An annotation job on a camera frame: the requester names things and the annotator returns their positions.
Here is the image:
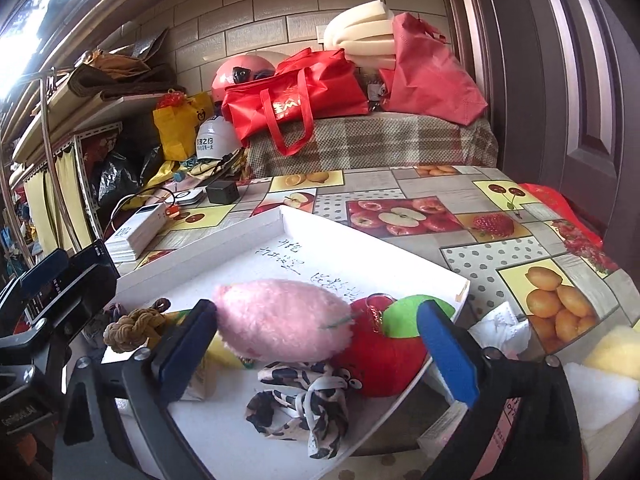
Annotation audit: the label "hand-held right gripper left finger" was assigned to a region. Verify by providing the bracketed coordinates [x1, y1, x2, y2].
[52, 299, 218, 480]

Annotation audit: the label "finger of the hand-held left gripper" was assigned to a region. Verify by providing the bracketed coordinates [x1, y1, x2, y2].
[25, 239, 121, 341]
[0, 249, 71, 316]

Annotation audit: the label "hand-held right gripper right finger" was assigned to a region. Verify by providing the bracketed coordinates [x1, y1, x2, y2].
[416, 300, 586, 480]

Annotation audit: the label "yellow tissue pack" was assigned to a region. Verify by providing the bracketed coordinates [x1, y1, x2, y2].
[165, 310, 261, 401]

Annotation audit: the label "white face mask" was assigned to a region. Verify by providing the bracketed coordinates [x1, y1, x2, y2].
[467, 302, 532, 356]

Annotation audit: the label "beige braided scrunchie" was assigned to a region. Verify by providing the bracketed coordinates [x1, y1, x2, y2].
[102, 298, 173, 353]

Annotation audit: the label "red apple plush toy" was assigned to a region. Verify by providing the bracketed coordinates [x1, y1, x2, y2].
[327, 294, 456, 398]

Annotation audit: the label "pink fluffy plush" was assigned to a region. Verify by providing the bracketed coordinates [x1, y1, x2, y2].
[212, 278, 353, 363]

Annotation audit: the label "white cardboard box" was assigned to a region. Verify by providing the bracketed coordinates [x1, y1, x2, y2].
[100, 205, 472, 480]

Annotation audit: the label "leopard print scrunchie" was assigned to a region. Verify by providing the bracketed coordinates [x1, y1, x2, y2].
[244, 360, 353, 460]

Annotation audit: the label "white foam block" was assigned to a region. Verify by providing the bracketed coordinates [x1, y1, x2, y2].
[562, 360, 640, 433]

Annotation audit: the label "white power bank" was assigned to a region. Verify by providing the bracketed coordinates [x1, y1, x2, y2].
[104, 202, 168, 262]

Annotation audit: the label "yellow curtain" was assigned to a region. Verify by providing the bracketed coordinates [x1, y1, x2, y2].
[22, 145, 93, 256]

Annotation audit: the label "black plastic bag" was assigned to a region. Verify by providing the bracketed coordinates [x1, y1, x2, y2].
[95, 147, 161, 206]

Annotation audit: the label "white round charger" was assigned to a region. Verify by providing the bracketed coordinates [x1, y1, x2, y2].
[167, 189, 207, 208]

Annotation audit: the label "black charger box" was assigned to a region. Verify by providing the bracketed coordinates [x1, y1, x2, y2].
[206, 180, 240, 206]

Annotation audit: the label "round yellow sponge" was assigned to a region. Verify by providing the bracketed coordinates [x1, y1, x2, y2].
[582, 325, 640, 381]

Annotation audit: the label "yellow bag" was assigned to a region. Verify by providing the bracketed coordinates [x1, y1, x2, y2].
[152, 91, 215, 162]

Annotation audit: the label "metal storage shelf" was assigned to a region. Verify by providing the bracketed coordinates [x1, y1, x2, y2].
[0, 25, 176, 271]

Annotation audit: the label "red plastic bag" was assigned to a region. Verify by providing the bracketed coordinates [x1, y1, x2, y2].
[517, 182, 573, 216]

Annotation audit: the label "white helmet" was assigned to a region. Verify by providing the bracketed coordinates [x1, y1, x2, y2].
[192, 114, 246, 163]

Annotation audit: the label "brown folded bag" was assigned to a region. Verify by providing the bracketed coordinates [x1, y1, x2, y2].
[67, 27, 173, 101]

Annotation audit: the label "pink helmet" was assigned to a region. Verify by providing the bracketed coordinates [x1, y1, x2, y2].
[210, 52, 278, 103]

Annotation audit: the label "red cloth bag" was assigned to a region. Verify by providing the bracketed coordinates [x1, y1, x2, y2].
[377, 12, 488, 127]

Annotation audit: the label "red gift bag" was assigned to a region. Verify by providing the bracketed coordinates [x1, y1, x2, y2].
[221, 47, 370, 157]

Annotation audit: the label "brown panelled door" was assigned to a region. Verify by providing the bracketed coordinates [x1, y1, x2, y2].
[440, 0, 640, 271]

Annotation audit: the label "cream foam strips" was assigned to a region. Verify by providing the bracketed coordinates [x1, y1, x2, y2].
[322, 2, 401, 68]

